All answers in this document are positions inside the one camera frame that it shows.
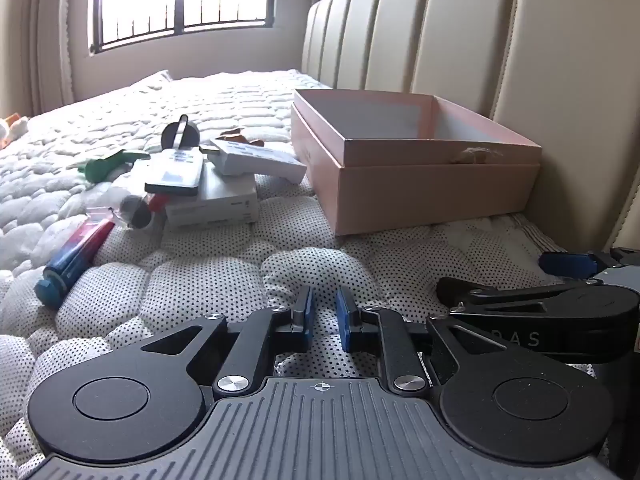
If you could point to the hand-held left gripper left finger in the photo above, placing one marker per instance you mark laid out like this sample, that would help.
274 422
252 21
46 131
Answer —
304 315

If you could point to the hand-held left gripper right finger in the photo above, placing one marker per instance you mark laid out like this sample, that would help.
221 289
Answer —
345 322

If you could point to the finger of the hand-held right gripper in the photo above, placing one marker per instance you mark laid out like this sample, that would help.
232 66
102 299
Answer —
480 296
565 263

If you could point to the pink cardboard box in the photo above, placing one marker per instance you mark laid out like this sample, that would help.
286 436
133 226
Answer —
400 195

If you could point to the white cardboard box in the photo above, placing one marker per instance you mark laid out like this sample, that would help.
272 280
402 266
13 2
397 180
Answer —
220 202

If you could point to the black shoe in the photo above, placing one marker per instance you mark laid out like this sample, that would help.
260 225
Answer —
175 135

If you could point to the white quilted mattress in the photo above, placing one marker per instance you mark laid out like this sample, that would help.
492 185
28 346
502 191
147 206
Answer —
200 270

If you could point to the white labelled flat box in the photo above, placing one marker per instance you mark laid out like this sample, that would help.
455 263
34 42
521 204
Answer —
252 160

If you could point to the white remote control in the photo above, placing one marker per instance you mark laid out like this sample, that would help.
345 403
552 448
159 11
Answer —
172 170

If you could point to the blue and red tube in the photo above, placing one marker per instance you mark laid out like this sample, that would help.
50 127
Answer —
70 260

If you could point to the green plastic toy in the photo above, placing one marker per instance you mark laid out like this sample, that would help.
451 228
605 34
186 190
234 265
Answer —
100 167

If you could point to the beige padded headboard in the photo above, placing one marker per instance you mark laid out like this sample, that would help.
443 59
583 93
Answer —
450 35

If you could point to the barred window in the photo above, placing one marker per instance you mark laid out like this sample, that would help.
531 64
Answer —
175 0

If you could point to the plush toy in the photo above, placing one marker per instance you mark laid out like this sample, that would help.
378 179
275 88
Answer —
12 127

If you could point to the beige curtain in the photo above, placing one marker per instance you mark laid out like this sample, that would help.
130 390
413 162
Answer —
50 35

